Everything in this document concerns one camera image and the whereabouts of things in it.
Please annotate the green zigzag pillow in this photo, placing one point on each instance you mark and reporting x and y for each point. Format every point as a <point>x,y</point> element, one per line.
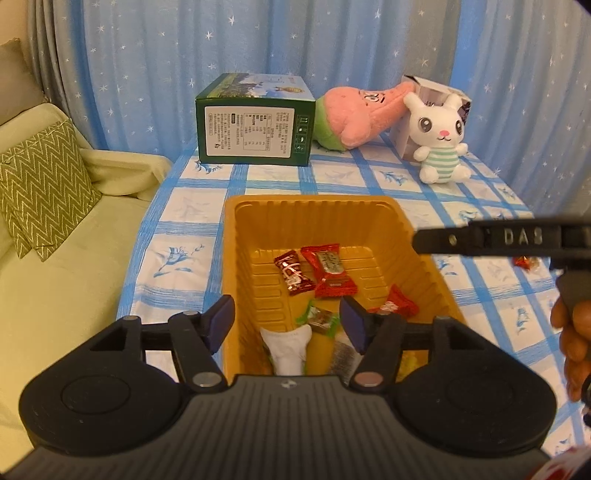
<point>46,184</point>
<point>16,242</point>

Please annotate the blue checked tablecloth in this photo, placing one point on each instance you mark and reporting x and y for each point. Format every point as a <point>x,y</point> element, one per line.
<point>184,221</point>

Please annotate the brown cushion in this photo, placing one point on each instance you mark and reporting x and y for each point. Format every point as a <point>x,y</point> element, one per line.
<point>16,78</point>

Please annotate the large red candy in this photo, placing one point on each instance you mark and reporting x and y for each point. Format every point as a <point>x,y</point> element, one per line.
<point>330,272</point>

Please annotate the orange plastic tray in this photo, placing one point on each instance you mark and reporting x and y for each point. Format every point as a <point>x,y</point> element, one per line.
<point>258,230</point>

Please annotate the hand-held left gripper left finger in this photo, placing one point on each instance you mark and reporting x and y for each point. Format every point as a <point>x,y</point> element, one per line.
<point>220,321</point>

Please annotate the clear candy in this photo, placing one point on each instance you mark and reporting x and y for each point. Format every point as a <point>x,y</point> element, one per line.
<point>342,358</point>

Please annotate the person's right hand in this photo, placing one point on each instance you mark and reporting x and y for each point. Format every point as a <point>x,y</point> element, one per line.
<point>572,346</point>

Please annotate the light green sofa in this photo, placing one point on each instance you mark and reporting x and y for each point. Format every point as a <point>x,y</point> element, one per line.
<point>69,295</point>

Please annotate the white purple cardboard box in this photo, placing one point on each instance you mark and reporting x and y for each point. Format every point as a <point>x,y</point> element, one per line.
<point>431,87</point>

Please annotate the pink plush toy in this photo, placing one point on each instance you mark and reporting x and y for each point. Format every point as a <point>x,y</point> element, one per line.
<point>360,113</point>

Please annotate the white bunny plush toy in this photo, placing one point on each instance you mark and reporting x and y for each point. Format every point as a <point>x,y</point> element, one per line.
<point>441,138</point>

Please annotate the blue star curtain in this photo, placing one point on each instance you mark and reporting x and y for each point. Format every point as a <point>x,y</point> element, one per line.
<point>184,41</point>

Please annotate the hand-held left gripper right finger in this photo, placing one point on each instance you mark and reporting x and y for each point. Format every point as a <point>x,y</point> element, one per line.
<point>353,321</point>

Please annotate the red white object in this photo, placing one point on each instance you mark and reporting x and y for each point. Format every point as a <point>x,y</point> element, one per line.
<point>556,468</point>

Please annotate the green candy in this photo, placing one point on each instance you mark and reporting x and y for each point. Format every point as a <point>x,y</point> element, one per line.
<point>318,319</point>

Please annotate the white candy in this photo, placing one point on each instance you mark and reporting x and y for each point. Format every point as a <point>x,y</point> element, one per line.
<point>287,350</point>

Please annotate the green cardboard box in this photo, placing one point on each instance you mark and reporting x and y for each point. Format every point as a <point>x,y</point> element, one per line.
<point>254,129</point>

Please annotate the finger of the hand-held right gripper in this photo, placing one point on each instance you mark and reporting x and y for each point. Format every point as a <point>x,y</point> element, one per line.
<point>489,237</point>

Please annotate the dark red candy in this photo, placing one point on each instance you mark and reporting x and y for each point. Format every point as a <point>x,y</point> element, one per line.
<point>291,272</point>

